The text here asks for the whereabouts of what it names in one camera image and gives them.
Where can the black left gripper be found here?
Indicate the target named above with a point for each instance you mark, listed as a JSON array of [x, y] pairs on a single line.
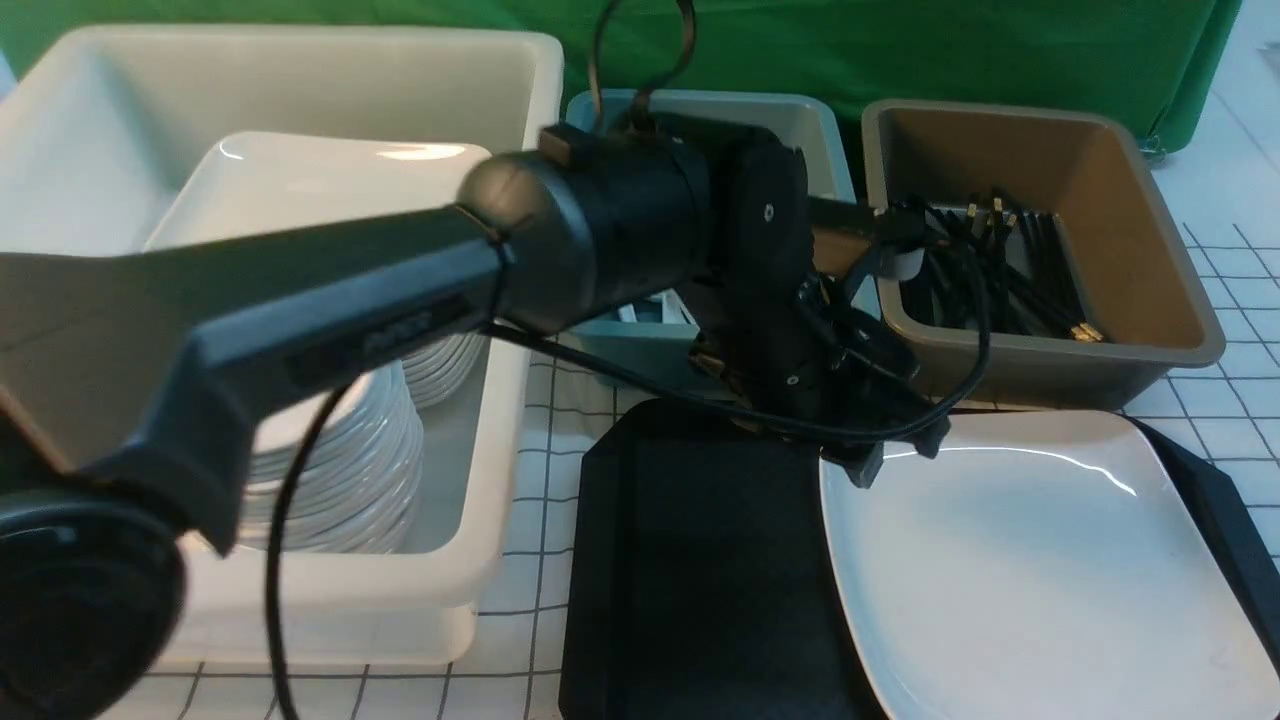
[[775, 308]]

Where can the brown plastic bin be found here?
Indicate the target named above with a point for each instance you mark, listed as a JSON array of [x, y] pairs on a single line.
[[1139, 287]]

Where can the black chopsticks in bin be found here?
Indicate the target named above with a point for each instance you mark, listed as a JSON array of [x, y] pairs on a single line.
[[1030, 288]]

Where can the large white plastic bin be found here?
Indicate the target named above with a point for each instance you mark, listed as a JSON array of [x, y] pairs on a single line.
[[103, 132]]

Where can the green cloth backdrop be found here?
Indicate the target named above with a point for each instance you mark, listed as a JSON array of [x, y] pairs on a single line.
[[1148, 65]]

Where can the black serving tray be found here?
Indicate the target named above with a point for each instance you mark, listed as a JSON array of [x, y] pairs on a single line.
[[701, 585]]

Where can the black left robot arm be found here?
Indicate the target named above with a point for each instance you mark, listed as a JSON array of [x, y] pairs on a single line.
[[133, 386]]

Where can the teal plastic bin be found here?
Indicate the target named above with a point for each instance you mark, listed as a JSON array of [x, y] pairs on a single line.
[[661, 350]]

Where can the stack of white plates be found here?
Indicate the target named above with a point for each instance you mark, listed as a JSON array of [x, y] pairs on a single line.
[[261, 182]]

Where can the stack of white bowls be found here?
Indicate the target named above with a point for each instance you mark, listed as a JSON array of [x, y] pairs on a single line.
[[361, 482]]

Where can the large white rectangular plate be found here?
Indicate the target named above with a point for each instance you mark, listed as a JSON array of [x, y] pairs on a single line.
[[1058, 565]]

